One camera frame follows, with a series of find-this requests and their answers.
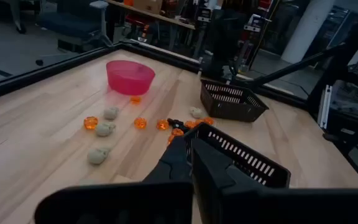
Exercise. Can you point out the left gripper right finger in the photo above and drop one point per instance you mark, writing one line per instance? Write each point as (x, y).
(211, 168)

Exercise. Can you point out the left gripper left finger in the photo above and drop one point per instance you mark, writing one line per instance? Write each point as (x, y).
(174, 165)

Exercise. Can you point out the orange translucent pumpkin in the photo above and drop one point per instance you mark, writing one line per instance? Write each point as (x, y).
(177, 132)
(90, 122)
(140, 123)
(162, 124)
(199, 121)
(135, 99)
(190, 124)
(170, 139)
(208, 120)

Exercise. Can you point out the black plastic spider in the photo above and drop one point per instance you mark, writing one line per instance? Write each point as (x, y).
(176, 124)

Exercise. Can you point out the black slotted plastic basket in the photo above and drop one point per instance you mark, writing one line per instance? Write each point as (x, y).
(259, 169)
(228, 109)

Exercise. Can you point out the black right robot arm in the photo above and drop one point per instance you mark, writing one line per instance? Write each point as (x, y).
(221, 40)

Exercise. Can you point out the pink plastic bowl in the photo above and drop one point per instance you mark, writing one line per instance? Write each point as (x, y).
(129, 79)

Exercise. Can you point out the white aluminium extrusion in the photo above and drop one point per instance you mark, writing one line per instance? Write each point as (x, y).
(325, 105)

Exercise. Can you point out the wooden workbench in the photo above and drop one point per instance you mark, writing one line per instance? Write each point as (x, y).
(154, 14)

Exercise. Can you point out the brown cardboard box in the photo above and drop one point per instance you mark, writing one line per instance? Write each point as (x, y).
(148, 5)

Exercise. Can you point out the white round pillar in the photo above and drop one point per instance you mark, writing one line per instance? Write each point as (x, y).
(306, 28)

